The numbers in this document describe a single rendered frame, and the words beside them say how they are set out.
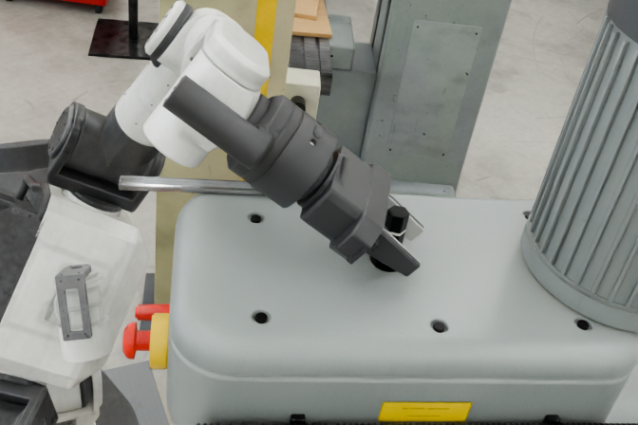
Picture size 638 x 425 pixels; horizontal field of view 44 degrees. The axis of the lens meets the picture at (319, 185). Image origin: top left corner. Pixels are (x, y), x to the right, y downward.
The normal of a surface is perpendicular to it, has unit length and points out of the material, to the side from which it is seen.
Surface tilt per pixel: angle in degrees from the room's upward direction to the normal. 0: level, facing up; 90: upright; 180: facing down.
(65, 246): 58
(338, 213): 90
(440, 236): 0
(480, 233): 0
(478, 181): 0
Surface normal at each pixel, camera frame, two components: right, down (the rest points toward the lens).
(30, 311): 0.40, 0.08
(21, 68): 0.13, -0.80
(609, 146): -0.85, 0.22
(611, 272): -0.51, 0.45
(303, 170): 0.16, 0.19
